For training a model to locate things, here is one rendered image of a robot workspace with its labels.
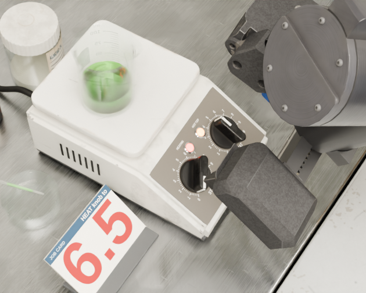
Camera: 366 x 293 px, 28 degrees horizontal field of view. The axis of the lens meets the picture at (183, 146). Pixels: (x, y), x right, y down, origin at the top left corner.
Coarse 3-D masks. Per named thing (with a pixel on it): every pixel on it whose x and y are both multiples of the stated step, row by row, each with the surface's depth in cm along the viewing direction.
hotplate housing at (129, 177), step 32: (192, 96) 70; (224, 96) 71; (32, 128) 69; (64, 128) 67; (64, 160) 71; (96, 160) 67; (128, 160) 65; (128, 192) 69; (160, 192) 66; (192, 224) 66
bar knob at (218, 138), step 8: (216, 120) 69; (224, 120) 68; (232, 120) 70; (216, 128) 69; (224, 128) 68; (232, 128) 68; (216, 136) 69; (224, 136) 69; (232, 136) 69; (240, 136) 69; (216, 144) 69; (224, 144) 69; (232, 144) 70
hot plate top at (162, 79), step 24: (144, 48) 70; (72, 72) 68; (144, 72) 69; (168, 72) 69; (192, 72) 69; (48, 96) 67; (72, 96) 67; (144, 96) 67; (168, 96) 67; (72, 120) 65; (96, 120) 65; (120, 120) 65; (144, 120) 66; (120, 144) 64; (144, 144) 64
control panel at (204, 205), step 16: (208, 96) 70; (208, 112) 70; (224, 112) 71; (240, 112) 71; (192, 128) 68; (208, 128) 69; (240, 128) 71; (256, 128) 72; (176, 144) 67; (192, 144) 68; (208, 144) 69; (240, 144) 70; (160, 160) 66; (176, 160) 67; (160, 176) 66; (176, 176) 66; (176, 192) 66; (192, 192) 67; (208, 192) 67; (192, 208) 66; (208, 208) 67
